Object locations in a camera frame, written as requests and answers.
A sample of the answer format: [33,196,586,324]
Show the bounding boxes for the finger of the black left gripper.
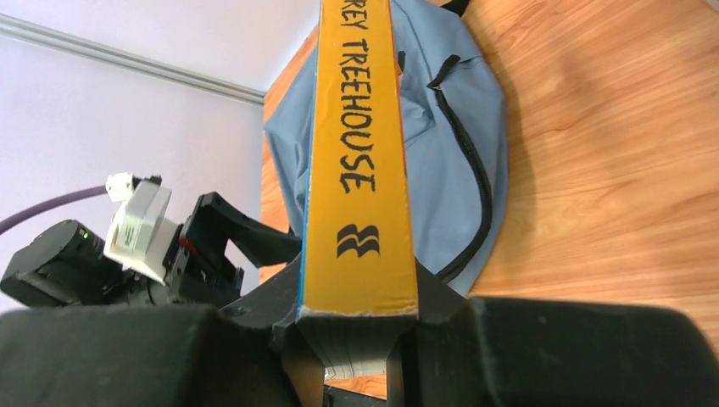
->
[199,192,302,267]

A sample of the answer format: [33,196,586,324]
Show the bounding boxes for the blue-grey student backpack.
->
[262,0,510,298]

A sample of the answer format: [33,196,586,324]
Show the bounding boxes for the light blue treehouse book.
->
[297,1,419,379]

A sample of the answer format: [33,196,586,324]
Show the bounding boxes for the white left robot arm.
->
[1,192,302,308]

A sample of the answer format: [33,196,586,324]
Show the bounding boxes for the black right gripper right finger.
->
[384,266,718,406]

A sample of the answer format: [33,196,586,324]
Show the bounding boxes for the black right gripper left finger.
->
[1,256,325,406]

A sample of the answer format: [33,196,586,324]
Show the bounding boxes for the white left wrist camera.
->
[103,173,177,286]

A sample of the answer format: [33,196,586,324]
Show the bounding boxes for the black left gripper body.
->
[134,193,244,306]

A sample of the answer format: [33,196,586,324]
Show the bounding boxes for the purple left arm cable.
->
[0,185,110,237]

